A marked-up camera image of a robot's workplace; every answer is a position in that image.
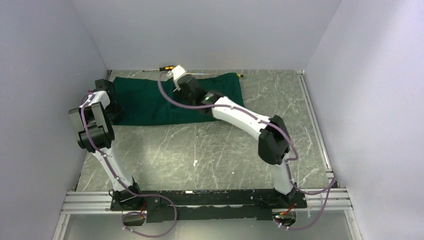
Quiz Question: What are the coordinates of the green surgical drape cloth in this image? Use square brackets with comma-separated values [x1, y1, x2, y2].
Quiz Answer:
[113, 72, 245, 126]

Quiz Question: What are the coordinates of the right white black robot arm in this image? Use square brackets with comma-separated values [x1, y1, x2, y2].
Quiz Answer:
[172, 73, 296, 199]

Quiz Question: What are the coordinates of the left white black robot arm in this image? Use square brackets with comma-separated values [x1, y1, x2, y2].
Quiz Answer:
[68, 79, 140, 205]

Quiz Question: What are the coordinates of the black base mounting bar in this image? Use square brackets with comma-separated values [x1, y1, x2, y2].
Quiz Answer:
[110, 188, 308, 223]

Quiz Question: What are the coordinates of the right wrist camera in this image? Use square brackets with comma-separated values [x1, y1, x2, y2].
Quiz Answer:
[166, 65, 188, 91]

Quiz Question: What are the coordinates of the yellow black handled screwdriver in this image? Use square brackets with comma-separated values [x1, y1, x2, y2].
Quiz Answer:
[142, 65, 175, 72]

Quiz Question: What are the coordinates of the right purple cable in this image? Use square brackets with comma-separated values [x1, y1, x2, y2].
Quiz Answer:
[157, 72, 337, 232]

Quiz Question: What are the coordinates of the aluminium front rail frame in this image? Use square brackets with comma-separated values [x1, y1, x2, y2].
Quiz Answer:
[53, 188, 363, 240]

